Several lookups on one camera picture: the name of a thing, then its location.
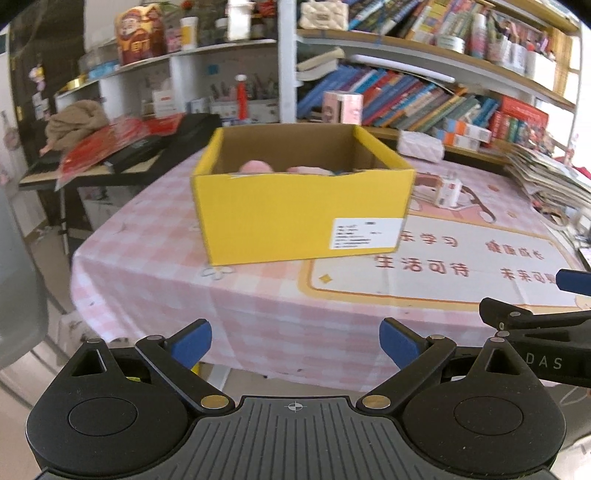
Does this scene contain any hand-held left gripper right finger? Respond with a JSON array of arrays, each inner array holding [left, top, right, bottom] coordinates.
[[361, 318, 515, 411]]

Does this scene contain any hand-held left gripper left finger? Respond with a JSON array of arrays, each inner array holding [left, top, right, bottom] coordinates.
[[78, 318, 234, 411]]

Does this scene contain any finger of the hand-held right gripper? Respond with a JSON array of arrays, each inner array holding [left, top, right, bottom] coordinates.
[[479, 298, 591, 341], [555, 269, 591, 296]]

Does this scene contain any yellow cardboard box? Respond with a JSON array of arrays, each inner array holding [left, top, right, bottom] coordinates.
[[191, 122, 416, 267]]

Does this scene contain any pink plush toy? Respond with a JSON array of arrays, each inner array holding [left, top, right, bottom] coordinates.
[[238, 159, 333, 176]]

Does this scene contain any pink checkered printed tablecloth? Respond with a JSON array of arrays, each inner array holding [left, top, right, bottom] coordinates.
[[69, 122, 591, 393]]

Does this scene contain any stack of magazines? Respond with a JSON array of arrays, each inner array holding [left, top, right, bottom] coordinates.
[[503, 143, 591, 217]]

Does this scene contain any small white pink box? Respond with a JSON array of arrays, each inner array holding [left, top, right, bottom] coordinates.
[[431, 173, 465, 208]]

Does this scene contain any red boxed book set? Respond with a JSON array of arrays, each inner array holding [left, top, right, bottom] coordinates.
[[489, 96, 550, 148]]

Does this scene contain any orange white small box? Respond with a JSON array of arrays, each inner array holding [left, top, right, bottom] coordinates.
[[434, 131, 481, 149], [436, 118, 492, 141]]

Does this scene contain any black side table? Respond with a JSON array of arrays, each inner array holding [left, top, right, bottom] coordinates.
[[18, 113, 222, 190]]

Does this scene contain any white tissue pack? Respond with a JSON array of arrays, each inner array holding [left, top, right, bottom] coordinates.
[[397, 130, 446, 161]]

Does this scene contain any wooden bookshelf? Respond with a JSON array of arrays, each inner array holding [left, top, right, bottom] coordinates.
[[295, 0, 583, 162]]

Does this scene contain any red packet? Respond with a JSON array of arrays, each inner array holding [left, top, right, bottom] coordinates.
[[55, 115, 183, 192]]

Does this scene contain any white pen holder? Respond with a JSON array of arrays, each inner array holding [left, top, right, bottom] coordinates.
[[526, 50, 557, 90], [487, 32, 527, 75]]

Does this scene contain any white box red label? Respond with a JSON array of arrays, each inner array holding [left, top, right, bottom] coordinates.
[[152, 88, 178, 116]]

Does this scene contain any pink carton box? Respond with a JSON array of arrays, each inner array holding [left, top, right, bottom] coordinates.
[[322, 91, 364, 125]]

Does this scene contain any row of blue spined books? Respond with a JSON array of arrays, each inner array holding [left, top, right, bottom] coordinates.
[[298, 65, 499, 132]]

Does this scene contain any brown crumpled cloth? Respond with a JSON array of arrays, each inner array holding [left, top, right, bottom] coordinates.
[[46, 100, 112, 153]]

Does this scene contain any tape roll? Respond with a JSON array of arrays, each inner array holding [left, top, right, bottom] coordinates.
[[436, 34, 467, 56]]

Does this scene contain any pale lying book stack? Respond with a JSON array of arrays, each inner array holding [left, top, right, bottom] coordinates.
[[295, 48, 347, 81]]

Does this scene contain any white shelf unit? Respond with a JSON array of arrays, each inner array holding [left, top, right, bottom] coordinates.
[[55, 0, 301, 125]]

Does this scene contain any white bottle yellow label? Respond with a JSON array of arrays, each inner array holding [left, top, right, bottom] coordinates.
[[180, 16, 199, 51]]

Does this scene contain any red festive gift box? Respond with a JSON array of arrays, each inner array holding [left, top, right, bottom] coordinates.
[[115, 2, 167, 65]]

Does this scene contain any row of mixed colourful books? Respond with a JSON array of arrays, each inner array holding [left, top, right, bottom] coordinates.
[[346, 0, 462, 43]]

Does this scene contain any cream quilted handbag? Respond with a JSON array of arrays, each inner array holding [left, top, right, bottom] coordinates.
[[300, 0, 349, 32]]

